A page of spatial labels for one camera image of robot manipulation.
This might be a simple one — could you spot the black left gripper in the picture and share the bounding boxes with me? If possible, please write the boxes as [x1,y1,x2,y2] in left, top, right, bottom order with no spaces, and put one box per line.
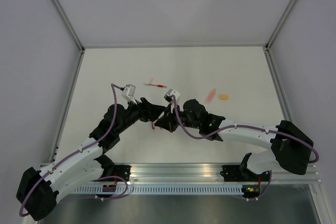
[116,97,165,135]

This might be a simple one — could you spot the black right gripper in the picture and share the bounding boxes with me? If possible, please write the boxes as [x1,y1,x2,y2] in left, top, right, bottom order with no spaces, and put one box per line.
[156,102,201,132]

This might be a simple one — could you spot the translucent orange highlighter marker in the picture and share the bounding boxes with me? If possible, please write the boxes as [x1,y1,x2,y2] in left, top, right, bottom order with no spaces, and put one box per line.
[205,89,216,103]

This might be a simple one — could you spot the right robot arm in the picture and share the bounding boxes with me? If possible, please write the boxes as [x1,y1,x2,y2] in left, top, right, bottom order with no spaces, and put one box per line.
[154,99,313,180]

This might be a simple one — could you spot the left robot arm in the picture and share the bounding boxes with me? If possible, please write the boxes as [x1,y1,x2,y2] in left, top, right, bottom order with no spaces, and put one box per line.
[16,98,165,221]

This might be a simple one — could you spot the red gel pen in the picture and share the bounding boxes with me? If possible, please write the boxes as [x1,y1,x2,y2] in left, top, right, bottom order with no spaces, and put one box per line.
[144,83,168,88]

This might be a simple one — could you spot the yellow marker cap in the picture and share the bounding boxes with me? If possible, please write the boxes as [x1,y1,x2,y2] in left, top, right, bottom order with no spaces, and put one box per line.
[218,94,228,100]

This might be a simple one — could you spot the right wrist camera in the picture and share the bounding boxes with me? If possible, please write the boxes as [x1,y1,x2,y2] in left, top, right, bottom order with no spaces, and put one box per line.
[164,89,181,113]

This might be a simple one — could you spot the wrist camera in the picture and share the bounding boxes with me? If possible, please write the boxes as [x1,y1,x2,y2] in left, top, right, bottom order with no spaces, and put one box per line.
[164,89,181,113]
[122,84,137,104]

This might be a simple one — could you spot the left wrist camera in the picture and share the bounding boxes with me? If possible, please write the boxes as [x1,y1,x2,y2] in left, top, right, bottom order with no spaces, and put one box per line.
[122,84,137,104]

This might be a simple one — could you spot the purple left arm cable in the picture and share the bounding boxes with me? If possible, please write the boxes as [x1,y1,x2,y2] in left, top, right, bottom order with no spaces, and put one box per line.
[19,83,129,217]

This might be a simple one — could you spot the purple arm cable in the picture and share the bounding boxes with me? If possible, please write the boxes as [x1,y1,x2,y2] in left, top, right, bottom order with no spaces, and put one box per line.
[172,95,320,163]
[19,83,129,217]

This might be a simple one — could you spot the aluminium mounting rail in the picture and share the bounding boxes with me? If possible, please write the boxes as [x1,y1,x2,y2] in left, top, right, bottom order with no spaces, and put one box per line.
[39,163,323,185]

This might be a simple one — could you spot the white slotted cable duct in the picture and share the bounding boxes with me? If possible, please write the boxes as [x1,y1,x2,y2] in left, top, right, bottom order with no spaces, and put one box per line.
[72,184,243,195]

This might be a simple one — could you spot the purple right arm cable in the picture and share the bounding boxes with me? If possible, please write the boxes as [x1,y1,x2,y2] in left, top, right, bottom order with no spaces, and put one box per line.
[172,95,320,163]

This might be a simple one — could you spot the left aluminium frame post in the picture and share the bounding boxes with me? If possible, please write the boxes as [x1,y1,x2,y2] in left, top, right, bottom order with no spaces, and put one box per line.
[50,0,85,53]

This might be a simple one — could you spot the aluminium frame post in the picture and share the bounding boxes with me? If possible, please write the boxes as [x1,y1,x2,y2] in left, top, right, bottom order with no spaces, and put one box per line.
[264,0,298,51]
[50,0,85,53]

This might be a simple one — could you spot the right aluminium frame post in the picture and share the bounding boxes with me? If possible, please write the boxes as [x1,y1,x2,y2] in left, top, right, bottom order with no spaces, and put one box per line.
[264,0,298,51]

